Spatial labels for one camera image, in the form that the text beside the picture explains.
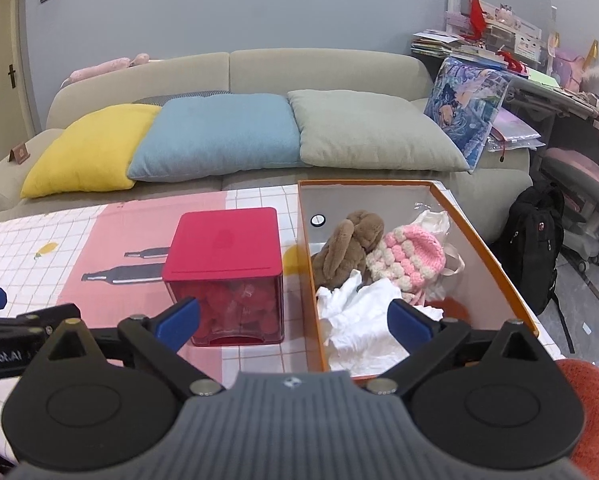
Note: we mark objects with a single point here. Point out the orange cardboard box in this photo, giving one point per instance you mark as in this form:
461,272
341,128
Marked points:
484,297

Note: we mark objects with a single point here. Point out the stack of books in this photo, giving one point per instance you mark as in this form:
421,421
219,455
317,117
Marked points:
433,43

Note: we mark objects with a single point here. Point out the pink plush on sofa back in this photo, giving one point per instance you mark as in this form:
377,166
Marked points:
105,68

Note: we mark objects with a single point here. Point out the brown plush toy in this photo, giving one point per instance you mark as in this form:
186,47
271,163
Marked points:
346,249

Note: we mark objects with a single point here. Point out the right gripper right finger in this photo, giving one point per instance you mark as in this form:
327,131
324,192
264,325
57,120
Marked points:
436,347

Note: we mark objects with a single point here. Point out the beige sofa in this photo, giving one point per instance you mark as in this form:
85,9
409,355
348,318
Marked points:
485,194

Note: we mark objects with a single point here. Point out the small brown sign stand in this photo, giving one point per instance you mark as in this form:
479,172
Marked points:
19,154

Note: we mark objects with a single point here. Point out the yellow pillow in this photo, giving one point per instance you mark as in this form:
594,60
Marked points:
93,154

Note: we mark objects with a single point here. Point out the cluttered desk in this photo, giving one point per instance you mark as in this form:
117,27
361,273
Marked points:
542,77

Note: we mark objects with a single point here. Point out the pink white knitted hat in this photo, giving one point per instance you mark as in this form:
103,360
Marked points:
410,258

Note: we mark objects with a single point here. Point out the anime print pillow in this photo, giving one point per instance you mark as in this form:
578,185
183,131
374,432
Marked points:
464,103

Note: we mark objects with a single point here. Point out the black backpack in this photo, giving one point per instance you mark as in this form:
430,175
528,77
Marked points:
530,243

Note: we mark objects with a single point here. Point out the blue pillow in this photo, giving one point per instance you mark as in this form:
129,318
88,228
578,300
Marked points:
210,136

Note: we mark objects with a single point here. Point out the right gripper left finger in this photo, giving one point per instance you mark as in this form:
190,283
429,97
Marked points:
151,345

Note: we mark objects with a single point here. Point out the beige pillow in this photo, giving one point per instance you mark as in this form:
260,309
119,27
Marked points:
364,130

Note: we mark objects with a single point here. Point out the white cloth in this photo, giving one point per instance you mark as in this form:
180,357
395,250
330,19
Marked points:
353,320

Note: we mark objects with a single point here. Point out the pink desk chair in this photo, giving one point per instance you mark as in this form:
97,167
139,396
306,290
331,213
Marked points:
578,177

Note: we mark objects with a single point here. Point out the orange fuzzy cushion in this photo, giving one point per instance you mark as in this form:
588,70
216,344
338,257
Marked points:
584,378

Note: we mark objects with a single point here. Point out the red plastic box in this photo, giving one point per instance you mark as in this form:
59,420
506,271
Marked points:
230,262

